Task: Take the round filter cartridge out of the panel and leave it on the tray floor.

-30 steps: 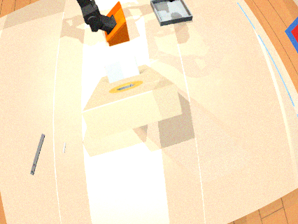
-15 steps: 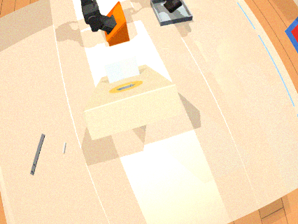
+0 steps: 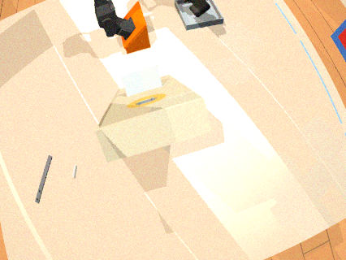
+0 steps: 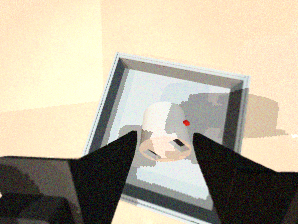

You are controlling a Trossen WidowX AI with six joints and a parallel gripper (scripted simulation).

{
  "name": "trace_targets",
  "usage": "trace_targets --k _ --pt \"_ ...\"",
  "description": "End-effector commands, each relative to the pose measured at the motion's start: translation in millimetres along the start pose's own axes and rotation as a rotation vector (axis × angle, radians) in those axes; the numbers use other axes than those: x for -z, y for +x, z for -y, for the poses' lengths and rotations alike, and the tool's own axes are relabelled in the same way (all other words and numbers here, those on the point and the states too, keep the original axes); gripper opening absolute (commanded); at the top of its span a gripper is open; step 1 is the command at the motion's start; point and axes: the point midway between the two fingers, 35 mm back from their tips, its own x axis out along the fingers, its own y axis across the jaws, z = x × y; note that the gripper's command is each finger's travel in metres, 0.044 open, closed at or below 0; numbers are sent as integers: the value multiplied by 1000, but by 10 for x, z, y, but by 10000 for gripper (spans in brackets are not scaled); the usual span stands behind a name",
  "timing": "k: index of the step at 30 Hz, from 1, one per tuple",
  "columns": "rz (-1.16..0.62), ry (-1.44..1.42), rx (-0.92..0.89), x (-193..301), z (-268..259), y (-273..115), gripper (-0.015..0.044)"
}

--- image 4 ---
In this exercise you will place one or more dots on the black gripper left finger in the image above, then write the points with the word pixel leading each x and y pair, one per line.
pixel 92 184

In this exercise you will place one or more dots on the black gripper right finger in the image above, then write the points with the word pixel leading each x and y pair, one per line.
pixel 244 191

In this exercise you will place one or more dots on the shallow grey square tray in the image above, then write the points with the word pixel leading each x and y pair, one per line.
pixel 215 104

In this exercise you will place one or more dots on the white cylinder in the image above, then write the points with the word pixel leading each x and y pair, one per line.
pixel 164 135

